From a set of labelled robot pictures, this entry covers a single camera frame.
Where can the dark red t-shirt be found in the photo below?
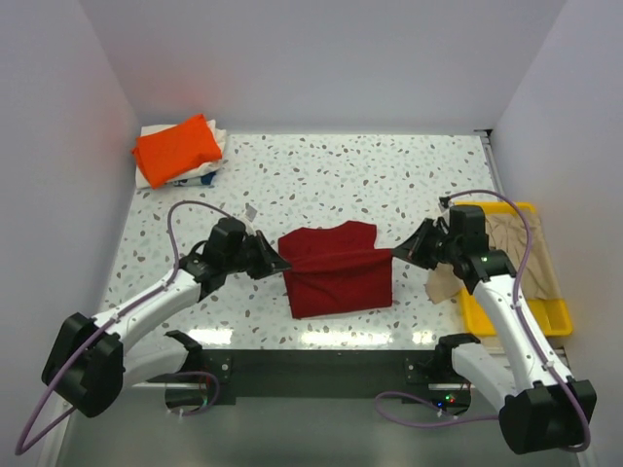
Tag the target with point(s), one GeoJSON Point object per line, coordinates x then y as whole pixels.
{"type": "Point", "coordinates": [335, 271]}

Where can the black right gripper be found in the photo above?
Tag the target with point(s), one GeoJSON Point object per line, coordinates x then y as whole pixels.
{"type": "Point", "coordinates": [414, 246]}

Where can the folded orange t-shirt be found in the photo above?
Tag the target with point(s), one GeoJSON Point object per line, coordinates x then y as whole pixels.
{"type": "Point", "coordinates": [165, 155]}

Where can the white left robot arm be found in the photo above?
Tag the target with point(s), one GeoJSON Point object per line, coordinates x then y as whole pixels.
{"type": "Point", "coordinates": [93, 359]}

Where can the beige t-shirt in bin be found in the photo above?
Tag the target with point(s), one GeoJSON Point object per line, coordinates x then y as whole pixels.
{"type": "Point", "coordinates": [506, 232]}

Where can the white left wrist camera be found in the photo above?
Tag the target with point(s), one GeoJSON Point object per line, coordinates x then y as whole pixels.
{"type": "Point", "coordinates": [250, 213]}

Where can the folded white t-shirt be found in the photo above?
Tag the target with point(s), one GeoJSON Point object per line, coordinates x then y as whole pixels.
{"type": "Point", "coordinates": [200, 176]}

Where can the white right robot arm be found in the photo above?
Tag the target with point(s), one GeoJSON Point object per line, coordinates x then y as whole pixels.
{"type": "Point", "coordinates": [540, 405]}

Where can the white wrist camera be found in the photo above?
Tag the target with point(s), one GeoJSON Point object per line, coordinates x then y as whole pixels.
{"type": "Point", "coordinates": [250, 213]}
{"type": "Point", "coordinates": [445, 203]}

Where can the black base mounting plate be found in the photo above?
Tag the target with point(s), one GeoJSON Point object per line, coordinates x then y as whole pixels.
{"type": "Point", "coordinates": [320, 374]}

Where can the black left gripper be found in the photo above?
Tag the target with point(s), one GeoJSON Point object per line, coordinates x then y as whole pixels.
{"type": "Point", "coordinates": [269, 262]}

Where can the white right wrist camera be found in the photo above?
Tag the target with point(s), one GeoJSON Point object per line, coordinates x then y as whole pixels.
{"type": "Point", "coordinates": [445, 203]}

